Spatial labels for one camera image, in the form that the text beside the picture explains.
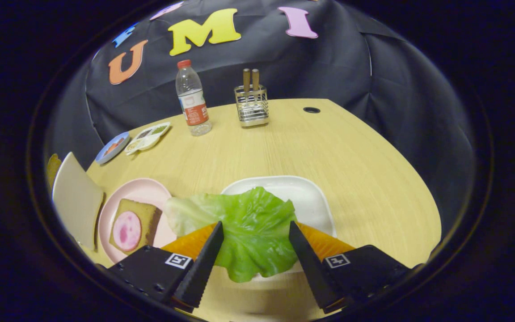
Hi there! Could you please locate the pink round plate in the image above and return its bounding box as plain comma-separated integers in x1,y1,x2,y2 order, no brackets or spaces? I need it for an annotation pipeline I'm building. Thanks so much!
98,178,177,264

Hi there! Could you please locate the white toaster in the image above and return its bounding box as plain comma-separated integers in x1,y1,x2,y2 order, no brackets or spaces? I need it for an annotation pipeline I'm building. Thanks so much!
52,152,105,251

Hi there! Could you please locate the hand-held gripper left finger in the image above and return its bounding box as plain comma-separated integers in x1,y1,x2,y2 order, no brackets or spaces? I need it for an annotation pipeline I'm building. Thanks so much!
108,221,224,314

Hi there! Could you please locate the pink ham slice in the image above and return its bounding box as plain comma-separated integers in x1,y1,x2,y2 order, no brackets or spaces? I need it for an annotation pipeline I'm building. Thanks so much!
113,211,142,252

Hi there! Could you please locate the brown bread slice with ham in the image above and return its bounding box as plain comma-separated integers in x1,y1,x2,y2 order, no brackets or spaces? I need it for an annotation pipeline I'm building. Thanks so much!
109,199,163,255

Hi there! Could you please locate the blue round plate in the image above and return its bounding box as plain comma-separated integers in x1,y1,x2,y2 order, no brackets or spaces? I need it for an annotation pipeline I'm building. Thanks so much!
95,131,131,165

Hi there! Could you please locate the metal wire utensil holder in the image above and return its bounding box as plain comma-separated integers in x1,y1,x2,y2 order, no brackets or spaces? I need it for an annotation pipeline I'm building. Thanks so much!
234,85,270,128

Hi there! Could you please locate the white divided dish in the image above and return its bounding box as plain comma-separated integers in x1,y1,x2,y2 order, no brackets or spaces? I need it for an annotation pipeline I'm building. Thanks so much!
125,122,171,156

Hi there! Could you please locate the brown meat piece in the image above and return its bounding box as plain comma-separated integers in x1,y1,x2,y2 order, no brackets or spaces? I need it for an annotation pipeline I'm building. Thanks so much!
104,138,125,156

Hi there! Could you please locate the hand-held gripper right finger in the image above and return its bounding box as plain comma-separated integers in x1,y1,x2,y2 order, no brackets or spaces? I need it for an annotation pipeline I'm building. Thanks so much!
289,220,412,314

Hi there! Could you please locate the plain brown bread slice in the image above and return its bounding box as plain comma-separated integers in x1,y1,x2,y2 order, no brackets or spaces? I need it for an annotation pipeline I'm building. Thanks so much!
46,153,62,193

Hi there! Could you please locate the black backdrop cloth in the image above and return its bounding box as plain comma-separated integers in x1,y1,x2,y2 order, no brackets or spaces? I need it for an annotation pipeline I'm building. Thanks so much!
45,0,475,224

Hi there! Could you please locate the green lettuce leaf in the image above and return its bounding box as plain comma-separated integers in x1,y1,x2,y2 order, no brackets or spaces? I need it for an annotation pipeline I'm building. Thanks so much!
165,186,298,283

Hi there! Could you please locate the clear plastic water bottle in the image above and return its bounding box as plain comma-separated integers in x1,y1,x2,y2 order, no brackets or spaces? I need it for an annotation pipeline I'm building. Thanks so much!
176,59,212,136

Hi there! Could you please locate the small white square plate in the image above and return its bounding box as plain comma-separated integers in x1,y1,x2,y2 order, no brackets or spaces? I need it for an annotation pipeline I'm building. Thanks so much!
220,175,336,274

